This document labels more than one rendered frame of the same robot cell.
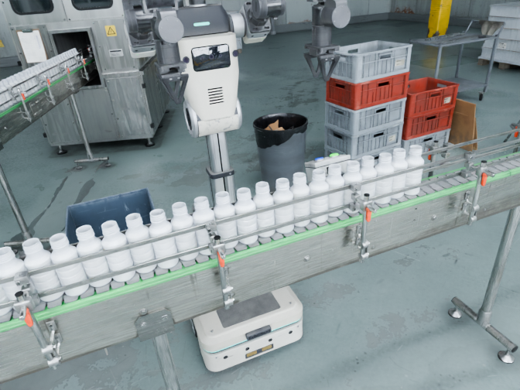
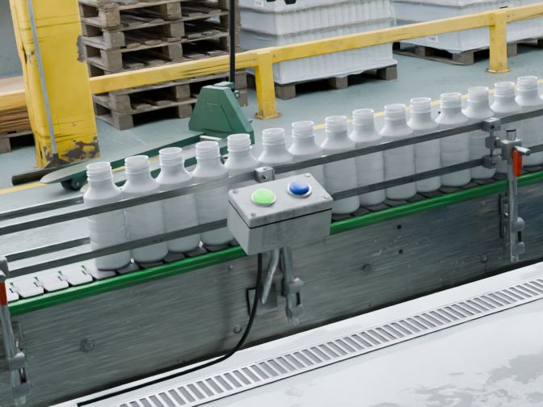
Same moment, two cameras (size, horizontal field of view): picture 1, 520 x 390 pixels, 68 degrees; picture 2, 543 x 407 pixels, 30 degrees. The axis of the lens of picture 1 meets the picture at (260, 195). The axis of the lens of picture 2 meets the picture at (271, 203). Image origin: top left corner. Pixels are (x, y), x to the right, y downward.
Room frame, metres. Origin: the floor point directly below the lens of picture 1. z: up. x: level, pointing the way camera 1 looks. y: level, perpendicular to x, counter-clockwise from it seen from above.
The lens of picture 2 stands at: (2.67, -0.36, 1.55)
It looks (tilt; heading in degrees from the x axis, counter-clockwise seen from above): 17 degrees down; 176
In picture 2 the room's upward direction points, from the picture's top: 5 degrees counter-clockwise
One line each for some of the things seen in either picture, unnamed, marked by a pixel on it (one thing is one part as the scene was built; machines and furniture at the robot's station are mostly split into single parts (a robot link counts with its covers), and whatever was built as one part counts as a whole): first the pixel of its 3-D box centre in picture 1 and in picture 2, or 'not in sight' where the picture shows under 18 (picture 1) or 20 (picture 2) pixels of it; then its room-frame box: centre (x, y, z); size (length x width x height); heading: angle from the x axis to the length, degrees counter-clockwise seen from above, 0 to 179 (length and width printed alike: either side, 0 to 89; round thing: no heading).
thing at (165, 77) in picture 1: (174, 84); not in sight; (1.01, 0.20, 1.45); 0.07 x 0.07 x 0.09; 20
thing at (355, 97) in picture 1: (366, 86); not in sight; (3.41, -1.01, 0.78); 0.61 x 0.41 x 0.22; 117
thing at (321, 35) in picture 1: (321, 38); not in sight; (1.20, -0.21, 1.51); 0.10 x 0.07 x 0.07; 20
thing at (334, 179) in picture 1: (333, 190); (277, 178); (1.05, -0.23, 1.08); 0.06 x 0.06 x 0.17
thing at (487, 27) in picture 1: (489, 32); not in sight; (5.37, -3.16, 0.85); 0.36 x 0.12 x 0.27; 20
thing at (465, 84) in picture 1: (451, 65); not in sight; (5.24, -2.67, 0.49); 1.05 x 0.55 x 0.99; 110
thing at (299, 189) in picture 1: (299, 199); (338, 165); (1.01, -0.12, 1.08); 0.06 x 0.06 x 0.17
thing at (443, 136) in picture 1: (412, 138); not in sight; (3.74, -1.62, 0.11); 0.61 x 0.41 x 0.22; 113
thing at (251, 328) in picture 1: (235, 287); not in sight; (1.58, 0.17, 0.24); 0.68 x 0.53 x 0.41; 20
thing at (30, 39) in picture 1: (32, 46); not in sight; (4.30, 2.21, 1.22); 0.23 x 0.04 x 0.32; 92
